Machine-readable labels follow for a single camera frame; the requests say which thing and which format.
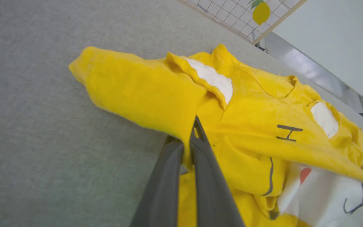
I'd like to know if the yellow cartoon tiger T-shirt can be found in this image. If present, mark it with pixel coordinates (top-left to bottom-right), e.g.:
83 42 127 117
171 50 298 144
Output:
69 44 363 227

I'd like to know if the lemon print partition screen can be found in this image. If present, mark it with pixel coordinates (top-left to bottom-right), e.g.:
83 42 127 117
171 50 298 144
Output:
178 0 307 45

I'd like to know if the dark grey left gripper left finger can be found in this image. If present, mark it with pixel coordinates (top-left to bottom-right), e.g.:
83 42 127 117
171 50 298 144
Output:
129 136 185 227

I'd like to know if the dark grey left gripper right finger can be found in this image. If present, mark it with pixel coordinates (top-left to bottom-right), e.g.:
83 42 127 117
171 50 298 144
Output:
189 115 245 227

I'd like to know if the grey upholstered sofa surface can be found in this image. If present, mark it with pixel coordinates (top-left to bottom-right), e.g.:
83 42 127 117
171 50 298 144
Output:
0 0 363 227

